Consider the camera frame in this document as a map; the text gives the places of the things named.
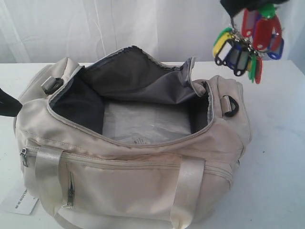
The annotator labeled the colourful key tag bunch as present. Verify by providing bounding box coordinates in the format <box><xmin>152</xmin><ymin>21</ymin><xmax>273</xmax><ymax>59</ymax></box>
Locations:
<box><xmin>213</xmin><ymin>4</ymin><xmax>285</xmax><ymax>84</ymax></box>

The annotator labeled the cream fabric duffel bag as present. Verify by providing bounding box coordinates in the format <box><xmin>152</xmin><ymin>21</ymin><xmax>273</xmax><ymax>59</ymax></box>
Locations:
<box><xmin>13</xmin><ymin>46</ymin><xmax>251</xmax><ymax>229</ymax></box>

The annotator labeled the white paper label tag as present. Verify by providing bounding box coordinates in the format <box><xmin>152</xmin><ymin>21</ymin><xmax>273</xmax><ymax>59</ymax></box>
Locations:
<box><xmin>0</xmin><ymin>184</ymin><xmax>38</xmax><ymax>215</ymax></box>

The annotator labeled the white backdrop curtain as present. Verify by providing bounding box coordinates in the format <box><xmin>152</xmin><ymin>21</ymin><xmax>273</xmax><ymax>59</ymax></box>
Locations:
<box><xmin>0</xmin><ymin>0</ymin><xmax>305</xmax><ymax>64</ymax></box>

